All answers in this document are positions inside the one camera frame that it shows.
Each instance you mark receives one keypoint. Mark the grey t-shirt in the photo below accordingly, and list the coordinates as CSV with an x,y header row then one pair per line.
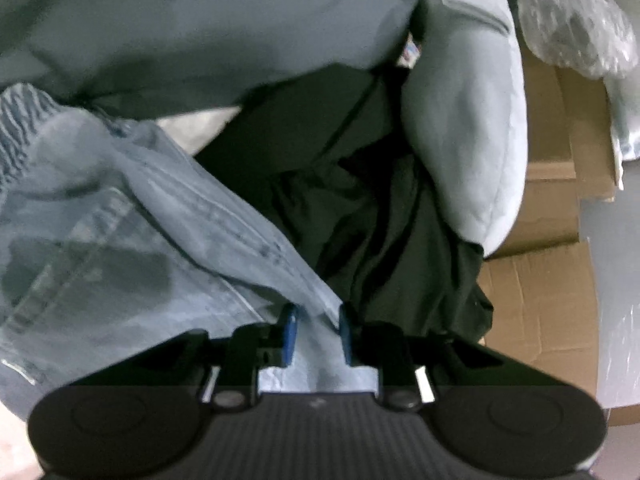
x,y
200,15

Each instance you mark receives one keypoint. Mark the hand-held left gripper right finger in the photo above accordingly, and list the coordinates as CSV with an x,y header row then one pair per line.
x,y
347,335

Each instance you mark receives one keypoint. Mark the black garment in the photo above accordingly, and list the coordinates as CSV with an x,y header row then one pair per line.
x,y
360,230

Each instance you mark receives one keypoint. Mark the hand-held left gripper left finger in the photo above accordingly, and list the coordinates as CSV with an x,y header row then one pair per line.
x,y
289,332

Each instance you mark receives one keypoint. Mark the cardboard box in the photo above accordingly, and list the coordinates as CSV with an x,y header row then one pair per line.
x,y
545,305

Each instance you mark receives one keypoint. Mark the blue denim pants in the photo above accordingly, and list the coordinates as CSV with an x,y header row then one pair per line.
x,y
125,220

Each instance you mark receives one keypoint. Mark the clear plastic bag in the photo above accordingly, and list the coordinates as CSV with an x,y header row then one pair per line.
x,y
575,15

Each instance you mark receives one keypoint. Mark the white pillow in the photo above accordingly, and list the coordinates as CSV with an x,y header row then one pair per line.
x,y
625,125

